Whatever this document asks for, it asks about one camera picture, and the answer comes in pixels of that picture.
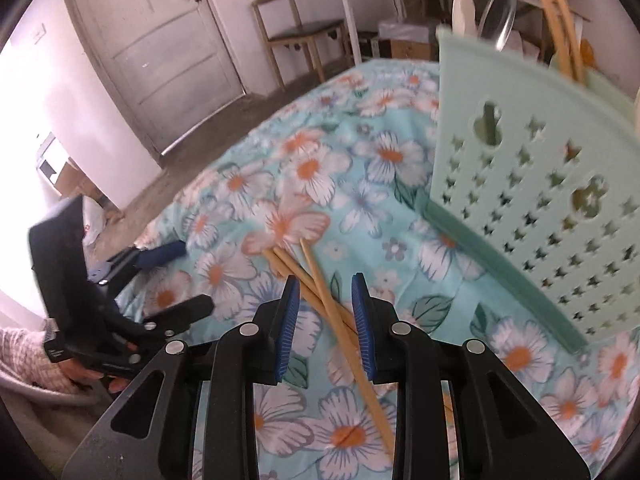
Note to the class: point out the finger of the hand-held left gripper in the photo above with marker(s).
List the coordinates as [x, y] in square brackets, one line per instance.
[180, 311]
[160, 255]

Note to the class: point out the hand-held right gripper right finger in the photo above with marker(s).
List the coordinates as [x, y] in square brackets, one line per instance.
[362, 330]

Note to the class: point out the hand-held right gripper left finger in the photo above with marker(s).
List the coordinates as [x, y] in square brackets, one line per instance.
[287, 330]

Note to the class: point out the mint green utensil holder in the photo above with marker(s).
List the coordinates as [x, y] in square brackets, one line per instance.
[470, 75]

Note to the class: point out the white plastic spoon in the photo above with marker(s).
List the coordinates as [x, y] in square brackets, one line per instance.
[462, 0]

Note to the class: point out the metal spoon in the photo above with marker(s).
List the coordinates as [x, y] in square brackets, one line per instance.
[500, 10]

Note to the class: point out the person's left forearm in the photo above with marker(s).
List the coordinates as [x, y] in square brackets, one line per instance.
[25, 355]

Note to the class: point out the person's left hand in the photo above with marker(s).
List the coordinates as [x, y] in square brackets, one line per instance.
[72, 374]

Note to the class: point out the white sack with red print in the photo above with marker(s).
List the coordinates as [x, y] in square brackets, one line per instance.
[92, 222]

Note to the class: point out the flat cardboard box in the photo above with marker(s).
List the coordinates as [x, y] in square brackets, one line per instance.
[70, 180]

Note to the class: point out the floral blue tablecloth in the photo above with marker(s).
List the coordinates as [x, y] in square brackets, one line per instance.
[350, 170]

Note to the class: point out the white panel door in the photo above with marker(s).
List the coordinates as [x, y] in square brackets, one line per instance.
[150, 60]

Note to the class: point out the wooden chair with dark seat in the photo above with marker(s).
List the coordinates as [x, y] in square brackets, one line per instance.
[305, 30]

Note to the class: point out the yellow plastic bag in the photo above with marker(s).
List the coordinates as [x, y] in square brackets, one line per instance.
[586, 52]

